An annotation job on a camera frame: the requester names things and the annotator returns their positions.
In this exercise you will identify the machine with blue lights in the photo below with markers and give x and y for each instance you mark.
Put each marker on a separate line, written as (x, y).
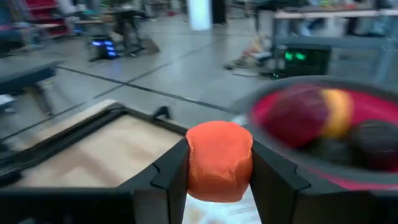
(105, 48)

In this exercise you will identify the yellow fruit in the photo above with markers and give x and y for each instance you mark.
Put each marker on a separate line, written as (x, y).
(337, 112)

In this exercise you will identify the dark red matte fruit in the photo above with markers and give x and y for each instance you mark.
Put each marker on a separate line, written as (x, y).
(295, 116)

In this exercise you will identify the grey workbench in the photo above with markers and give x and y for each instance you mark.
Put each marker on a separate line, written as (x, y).
(342, 40)

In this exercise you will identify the small orange fruit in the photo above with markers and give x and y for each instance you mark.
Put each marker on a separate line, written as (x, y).
(219, 161)

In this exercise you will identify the black cabinet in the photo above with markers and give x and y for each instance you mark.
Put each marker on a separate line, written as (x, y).
(219, 11)

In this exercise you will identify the black computer green lights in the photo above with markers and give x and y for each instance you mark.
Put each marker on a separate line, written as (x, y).
(306, 60)

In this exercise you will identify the white building column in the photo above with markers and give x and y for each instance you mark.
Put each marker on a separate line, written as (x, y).
(199, 14)

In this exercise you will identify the black rail bracket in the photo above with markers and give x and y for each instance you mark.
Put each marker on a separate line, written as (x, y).
(161, 112)

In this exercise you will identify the black round fruit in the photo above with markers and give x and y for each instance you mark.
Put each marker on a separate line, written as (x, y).
(376, 146)

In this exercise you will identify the red bowl with grey rim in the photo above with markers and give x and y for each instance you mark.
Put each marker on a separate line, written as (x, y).
(326, 174)

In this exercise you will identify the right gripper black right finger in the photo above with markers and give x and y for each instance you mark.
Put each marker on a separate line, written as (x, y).
(273, 186)

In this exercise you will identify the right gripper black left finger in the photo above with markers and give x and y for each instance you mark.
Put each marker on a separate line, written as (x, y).
(164, 186)

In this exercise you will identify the dark side table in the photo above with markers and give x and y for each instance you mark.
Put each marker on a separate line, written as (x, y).
(25, 77)

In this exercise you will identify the red shelf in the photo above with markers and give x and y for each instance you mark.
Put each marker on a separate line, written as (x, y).
(46, 15)

